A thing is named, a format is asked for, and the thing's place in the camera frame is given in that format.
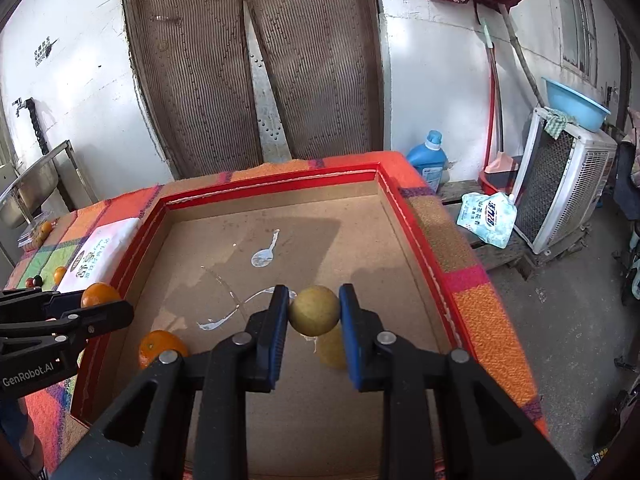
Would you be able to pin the wall faucet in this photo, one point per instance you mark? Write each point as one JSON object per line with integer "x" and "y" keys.
{"x": 20, "y": 105}

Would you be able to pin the wooden pallet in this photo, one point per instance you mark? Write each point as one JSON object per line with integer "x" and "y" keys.
{"x": 495, "y": 260}

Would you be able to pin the white refill pouch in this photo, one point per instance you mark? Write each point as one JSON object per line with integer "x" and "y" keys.
{"x": 487, "y": 220}

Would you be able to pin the small orange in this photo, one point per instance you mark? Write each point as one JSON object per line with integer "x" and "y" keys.
{"x": 100, "y": 296}

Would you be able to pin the light navel orange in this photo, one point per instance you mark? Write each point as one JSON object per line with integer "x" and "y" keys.
{"x": 161, "y": 347}

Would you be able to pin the green checked cloth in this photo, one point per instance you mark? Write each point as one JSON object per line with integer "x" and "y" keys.
{"x": 557, "y": 122}

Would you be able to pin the large green kiwi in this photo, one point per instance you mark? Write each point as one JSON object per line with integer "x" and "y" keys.
{"x": 314, "y": 310}

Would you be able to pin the barred window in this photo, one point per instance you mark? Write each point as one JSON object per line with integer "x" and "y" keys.
{"x": 575, "y": 15}

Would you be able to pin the brown ribbed double door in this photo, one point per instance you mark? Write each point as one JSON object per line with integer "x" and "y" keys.
{"x": 200, "y": 60}

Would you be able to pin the blue detergent bottle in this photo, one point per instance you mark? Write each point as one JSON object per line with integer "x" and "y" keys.
{"x": 425, "y": 160}

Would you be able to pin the colourful plaid blanket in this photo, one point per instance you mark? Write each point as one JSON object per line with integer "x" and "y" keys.
{"x": 480, "y": 310}

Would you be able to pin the wooden stick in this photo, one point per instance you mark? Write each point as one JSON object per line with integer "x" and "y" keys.
{"x": 522, "y": 60}

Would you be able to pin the red cardboard box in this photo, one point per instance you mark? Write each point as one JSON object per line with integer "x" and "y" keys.
{"x": 225, "y": 260}

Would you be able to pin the person's left forearm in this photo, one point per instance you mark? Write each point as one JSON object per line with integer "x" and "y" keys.
{"x": 31, "y": 450}

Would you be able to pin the white tissue pack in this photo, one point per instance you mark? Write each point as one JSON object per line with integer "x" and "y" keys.
{"x": 100, "y": 255}

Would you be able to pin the small green kiwi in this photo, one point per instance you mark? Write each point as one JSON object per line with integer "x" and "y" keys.
{"x": 331, "y": 352}

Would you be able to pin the blue plastic basin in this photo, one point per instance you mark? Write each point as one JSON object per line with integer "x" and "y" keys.
{"x": 575, "y": 105}

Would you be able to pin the metal sink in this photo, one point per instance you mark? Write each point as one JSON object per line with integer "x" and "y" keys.
{"x": 25, "y": 190}

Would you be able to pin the pile of kumquats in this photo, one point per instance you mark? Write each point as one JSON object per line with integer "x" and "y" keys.
{"x": 44, "y": 230}

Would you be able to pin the white air conditioner unit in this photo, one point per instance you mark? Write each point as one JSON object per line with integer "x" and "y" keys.
{"x": 575, "y": 185}

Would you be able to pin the clear plastic clamshell container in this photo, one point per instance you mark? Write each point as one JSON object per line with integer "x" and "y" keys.
{"x": 27, "y": 240}

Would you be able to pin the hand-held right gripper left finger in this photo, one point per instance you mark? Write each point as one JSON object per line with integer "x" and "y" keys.
{"x": 274, "y": 340}

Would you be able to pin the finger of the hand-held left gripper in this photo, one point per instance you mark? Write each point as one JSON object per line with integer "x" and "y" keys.
{"x": 40, "y": 304}
{"x": 100, "y": 321}

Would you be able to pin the dark parked scooter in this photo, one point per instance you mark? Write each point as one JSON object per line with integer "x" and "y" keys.
{"x": 630, "y": 185}

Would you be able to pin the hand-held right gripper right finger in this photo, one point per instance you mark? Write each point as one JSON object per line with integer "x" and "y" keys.
{"x": 352, "y": 345}

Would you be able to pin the dark orange mandarin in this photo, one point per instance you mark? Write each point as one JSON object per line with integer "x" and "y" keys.
{"x": 60, "y": 274}

